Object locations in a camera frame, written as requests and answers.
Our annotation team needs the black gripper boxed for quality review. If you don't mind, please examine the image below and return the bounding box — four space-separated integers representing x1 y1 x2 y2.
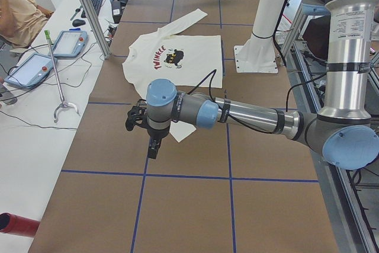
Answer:
147 127 170 159

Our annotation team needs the cream long sleeve shirt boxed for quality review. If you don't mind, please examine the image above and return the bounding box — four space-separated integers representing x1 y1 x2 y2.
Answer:
122 9 224 143

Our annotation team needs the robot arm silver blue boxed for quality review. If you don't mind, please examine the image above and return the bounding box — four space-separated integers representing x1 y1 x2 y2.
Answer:
143 0 378 170

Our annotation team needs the metal reacher grabber tool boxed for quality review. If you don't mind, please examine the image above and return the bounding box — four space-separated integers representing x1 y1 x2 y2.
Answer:
44 30 79 123

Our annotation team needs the far teach pendant tablet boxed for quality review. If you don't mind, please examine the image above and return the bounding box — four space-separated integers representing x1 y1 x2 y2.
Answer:
53 30 88 58

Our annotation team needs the teach pendant tablet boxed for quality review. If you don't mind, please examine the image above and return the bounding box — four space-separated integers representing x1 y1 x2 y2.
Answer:
4 53 53 89
53 30 88 58

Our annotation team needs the near teach pendant tablet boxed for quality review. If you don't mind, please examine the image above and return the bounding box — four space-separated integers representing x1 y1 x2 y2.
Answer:
4 53 53 89

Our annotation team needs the black computer mouse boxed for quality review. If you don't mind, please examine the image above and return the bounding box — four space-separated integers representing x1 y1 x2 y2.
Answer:
72 19 86 27

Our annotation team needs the black power adapter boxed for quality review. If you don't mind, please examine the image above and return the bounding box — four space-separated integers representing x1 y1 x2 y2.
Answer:
111 0 123 24

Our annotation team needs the black keyboard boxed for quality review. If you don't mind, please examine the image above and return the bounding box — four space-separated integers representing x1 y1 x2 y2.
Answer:
80 0 106 18

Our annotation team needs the red cylinder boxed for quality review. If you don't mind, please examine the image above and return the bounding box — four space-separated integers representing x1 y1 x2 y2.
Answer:
1 213 40 238

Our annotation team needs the person in beige shirt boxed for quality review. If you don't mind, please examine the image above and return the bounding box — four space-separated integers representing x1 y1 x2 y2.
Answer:
1 0 53 48

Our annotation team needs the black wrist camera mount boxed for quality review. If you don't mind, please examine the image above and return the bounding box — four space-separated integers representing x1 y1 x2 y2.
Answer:
125 99 148 132

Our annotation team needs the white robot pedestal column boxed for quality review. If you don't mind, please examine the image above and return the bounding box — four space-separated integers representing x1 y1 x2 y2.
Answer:
234 0 286 73

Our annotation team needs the aluminium frame post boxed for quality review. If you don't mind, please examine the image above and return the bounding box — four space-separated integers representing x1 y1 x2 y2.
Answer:
79 0 111 59

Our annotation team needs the aluminium frame side rail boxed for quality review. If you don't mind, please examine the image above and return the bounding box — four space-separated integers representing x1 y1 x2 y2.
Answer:
281 12 379 253

